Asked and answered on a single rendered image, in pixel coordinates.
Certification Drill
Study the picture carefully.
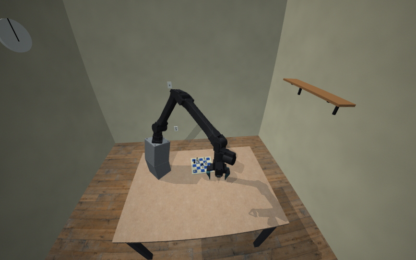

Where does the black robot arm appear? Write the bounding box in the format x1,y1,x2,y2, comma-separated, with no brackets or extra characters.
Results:
152,89,236,177

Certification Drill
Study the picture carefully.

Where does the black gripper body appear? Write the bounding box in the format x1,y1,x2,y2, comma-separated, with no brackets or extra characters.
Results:
206,163,230,174

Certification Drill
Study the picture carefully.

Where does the blue and cream chessboard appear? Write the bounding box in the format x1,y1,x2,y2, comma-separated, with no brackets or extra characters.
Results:
191,156,212,175

